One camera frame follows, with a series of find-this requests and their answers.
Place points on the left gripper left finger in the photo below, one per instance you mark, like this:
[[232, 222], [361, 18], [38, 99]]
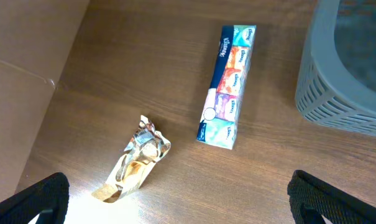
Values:
[[47, 200]]

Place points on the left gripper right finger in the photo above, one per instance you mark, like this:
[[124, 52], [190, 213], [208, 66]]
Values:
[[315, 201]]

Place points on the grey plastic shopping basket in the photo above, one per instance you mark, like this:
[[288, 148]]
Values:
[[337, 79]]

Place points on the brown snack wrapper packet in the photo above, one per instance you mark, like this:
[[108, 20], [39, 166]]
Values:
[[146, 148]]

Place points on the Kleenex tissue multipack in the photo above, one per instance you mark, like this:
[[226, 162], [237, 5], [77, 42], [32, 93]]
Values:
[[220, 115]]

